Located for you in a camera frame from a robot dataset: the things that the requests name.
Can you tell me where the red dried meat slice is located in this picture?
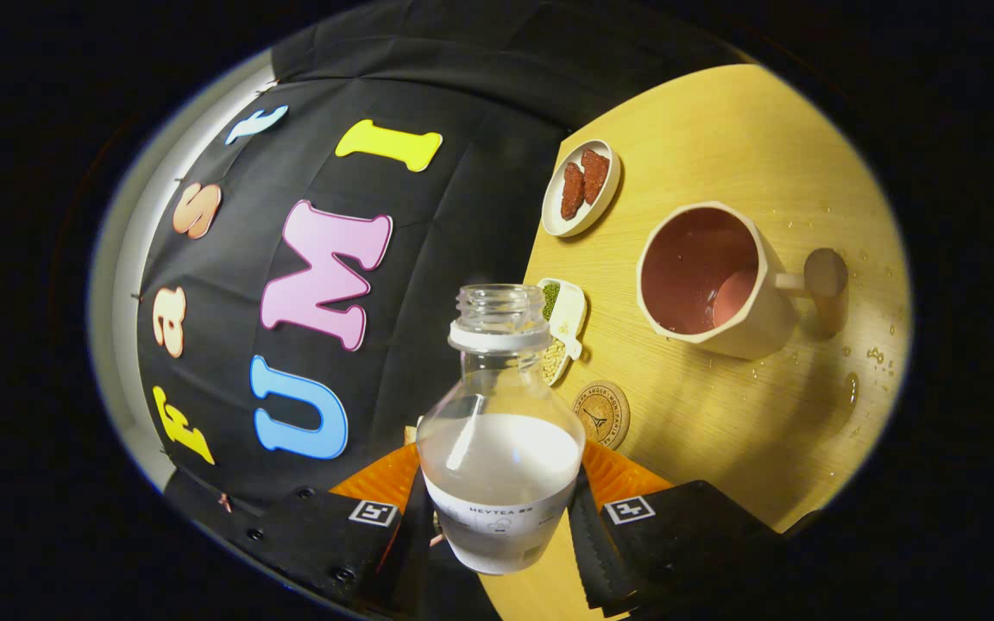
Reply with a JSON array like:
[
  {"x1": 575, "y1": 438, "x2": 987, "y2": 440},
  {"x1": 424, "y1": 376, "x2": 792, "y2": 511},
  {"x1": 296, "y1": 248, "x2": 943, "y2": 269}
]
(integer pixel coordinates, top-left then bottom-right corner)
[
  {"x1": 560, "y1": 162, "x2": 586, "y2": 221},
  {"x1": 581, "y1": 148, "x2": 611, "y2": 205}
]

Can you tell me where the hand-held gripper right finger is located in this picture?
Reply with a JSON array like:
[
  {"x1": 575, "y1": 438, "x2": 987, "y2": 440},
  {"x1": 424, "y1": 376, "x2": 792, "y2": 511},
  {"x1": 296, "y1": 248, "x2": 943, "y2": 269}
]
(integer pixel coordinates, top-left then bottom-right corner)
[{"x1": 568, "y1": 442, "x2": 787, "y2": 615}]

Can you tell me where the clear juice bottle white label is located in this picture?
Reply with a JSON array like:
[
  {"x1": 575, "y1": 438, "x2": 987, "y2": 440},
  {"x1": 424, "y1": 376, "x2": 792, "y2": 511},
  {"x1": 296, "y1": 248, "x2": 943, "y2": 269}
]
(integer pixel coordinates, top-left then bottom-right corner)
[{"x1": 417, "y1": 285, "x2": 586, "y2": 575}]

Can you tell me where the cream cup with handle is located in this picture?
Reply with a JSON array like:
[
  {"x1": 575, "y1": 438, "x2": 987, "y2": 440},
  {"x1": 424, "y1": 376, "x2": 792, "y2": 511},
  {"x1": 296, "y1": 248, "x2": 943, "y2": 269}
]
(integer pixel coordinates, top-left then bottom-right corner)
[{"x1": 637, "y1": 201, "x2": 849, "y2": 361}]

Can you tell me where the black backdrop cloth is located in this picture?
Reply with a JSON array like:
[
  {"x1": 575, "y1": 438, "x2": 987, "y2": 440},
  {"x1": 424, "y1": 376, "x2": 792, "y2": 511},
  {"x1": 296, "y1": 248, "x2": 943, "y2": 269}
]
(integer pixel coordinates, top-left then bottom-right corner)
[{"x1": 136, "y1": 0, "x2": 748, "y2": 527}]

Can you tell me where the wooden table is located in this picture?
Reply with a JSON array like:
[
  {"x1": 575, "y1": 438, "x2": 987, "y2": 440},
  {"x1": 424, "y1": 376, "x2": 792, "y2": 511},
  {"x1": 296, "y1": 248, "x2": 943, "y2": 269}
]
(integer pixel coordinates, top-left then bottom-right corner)
[{"x1": 480, "y1": 65, "x2": 912, "y2": 621}]

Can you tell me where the white divided bean dish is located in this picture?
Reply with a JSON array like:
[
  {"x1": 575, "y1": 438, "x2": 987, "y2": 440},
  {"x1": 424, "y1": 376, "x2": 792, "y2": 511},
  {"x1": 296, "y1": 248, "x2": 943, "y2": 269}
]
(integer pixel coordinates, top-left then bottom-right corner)
[{"x1": 540, "y1": 278, "x2": 588, "y2": 386}]

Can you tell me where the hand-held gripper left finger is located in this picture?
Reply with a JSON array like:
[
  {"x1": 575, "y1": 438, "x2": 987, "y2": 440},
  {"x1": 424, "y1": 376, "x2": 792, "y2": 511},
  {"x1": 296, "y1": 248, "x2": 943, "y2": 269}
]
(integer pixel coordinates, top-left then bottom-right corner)
[{"x1": 230, "y1": 444, "x2": 433, "y2": 615}]

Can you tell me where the round cork coaster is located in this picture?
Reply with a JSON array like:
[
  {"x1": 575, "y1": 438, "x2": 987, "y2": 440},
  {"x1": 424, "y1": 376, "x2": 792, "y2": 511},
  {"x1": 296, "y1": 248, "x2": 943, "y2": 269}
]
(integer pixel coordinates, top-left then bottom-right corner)
[{"x1": 573, "y1": 381, "x2": 631, "y2": 451}]

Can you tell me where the round white plate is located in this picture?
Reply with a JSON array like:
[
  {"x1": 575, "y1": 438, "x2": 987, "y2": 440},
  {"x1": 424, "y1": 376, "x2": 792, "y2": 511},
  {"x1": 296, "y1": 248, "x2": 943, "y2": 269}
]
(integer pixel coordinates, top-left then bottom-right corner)
[{"x1": 542, "y1": 140, "x2": 621, "y2": 238}]

